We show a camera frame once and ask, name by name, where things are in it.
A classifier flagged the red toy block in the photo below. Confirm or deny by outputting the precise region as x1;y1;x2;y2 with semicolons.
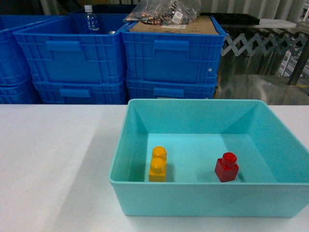
214;152;239;182

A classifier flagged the light teal plastic box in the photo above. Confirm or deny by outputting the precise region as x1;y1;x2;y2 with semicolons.
109;99;309;217

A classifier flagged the yellow toy block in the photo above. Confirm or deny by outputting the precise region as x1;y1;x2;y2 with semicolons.
148;146;167;182

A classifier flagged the blue crate lower right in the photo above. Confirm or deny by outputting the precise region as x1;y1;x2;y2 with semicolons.
126;80;216;99

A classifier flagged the blue crate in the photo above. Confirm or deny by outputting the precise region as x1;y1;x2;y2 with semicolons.
13;14;126;84
0;79;42;104
0;15;60;87
33;81;127;105
126;80;216;99
122;16;226;86

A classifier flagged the blue crate upper right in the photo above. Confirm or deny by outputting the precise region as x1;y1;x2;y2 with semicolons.
122;16;226;86

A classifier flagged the blue crate lower middle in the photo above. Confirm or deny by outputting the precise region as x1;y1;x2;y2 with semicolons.
33;81;127;105

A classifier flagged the clear bag of parts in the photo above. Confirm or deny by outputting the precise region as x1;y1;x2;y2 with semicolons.
124;0;202;26

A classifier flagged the brown cardboard sheet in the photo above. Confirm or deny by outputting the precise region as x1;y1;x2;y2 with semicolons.
129;16;219;35

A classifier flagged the clear water bottle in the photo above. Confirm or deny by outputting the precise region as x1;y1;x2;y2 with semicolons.
83;5;100;34

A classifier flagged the blue crate upper middle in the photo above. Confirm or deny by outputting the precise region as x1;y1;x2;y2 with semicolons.
13;14;126;84

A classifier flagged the black tray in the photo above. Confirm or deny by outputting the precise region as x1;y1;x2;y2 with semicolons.
200;13;260;25

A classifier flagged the blue crate lower left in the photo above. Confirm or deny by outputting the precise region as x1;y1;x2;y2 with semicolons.
0;79;42;104

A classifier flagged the grey expandable conveyor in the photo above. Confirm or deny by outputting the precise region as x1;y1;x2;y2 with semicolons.
221;33;308;57

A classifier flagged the white foam board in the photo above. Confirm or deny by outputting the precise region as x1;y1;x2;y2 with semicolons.
258;19;296;28

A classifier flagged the blue crate upper left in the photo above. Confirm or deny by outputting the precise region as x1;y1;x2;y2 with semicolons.
0;15;60;87

